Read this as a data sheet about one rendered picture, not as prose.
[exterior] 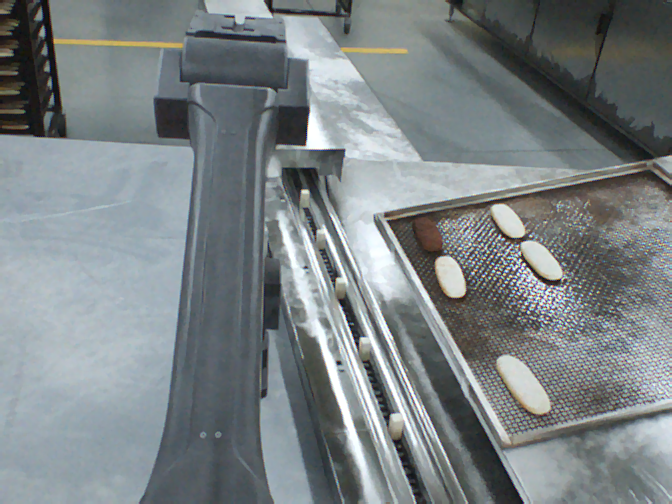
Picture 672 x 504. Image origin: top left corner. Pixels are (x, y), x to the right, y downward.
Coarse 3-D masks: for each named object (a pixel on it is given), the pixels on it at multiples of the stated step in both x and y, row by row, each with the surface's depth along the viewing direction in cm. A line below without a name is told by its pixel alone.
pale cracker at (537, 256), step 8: (528, 248) 108; (536, 248) 108; (544, 248) 108; (528, 256) 107; (536, 256) 107; (544, 256) 106; (536, 264) 105; (544, 264) 105; (552, 264) 105; (544, 272) 104; (552, 272) 104; (560, 272) 104
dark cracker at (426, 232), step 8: (416, 224) 116; (424, 224) 116; (432, 224) 116; (416, 232) 115; (424, 232) 114; (432, 232) 114; (424, 240) 112; (432, 240) 112; (440, 240) 112; (424, 248) 112; (432, 248) 111; (440, 248) 111
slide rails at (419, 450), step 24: (288, 192) 133; (312, 192) 134; (312, 240) 120; (336, 240) 120; (336, 264) 114; (336, 312) 104; (360, 312) 104; (360, 360) 95; (384, 360) 96; (360, 384) 92; (384, 384) 92; (408, 408) 89; (384, 432) 85; (408, 432) 86; (384, 456) 82; (432, 480) 80
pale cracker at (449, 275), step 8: (440, 264) 107; (448, 264) 107; (456, 264) 107; (440, 272) 105; (448, 272) 105; (456, 272) 105; (440, 280) 104; (448, 280) 103; (456, 280) 103; (464, 280) 104; (448, 288) 102; (456, 288) 102; (464, 288) 102; (448, 296) 102; (456, 296) 101
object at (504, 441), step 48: (528, 192) 123; (480, 240) 113; (528, 240) 112; (576, 240) 111; (624, 240) 110; (432, 288) 104; (480, 288) 103; (624, 288) 101; (480, 336) 95; (624, 384) 86; (528, 432) 81; (576, 432) 81
